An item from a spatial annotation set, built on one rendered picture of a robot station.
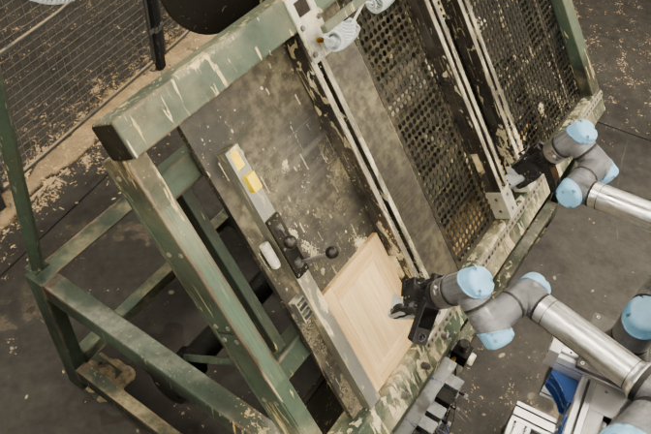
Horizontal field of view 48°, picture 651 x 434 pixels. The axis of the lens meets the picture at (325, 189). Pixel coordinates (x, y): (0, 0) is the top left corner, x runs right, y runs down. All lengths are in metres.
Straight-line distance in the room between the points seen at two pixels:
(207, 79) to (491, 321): 0.87
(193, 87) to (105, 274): 2.18
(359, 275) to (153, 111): 0.90
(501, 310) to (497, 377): 1.82
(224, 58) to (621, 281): 2.76
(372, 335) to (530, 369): 1.40
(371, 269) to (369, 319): 0.15
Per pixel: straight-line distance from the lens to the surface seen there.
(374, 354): 2.38
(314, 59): 2.04
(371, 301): 2.34
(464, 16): 2.70
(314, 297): 2.13
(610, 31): 5.77
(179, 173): 1.91
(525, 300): 1.80
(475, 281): 1.70
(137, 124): 1.69
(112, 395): 3.28
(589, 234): 4.23
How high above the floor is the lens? 3.03
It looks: 47 degrees down
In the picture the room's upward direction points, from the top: 4 degrees clockwise
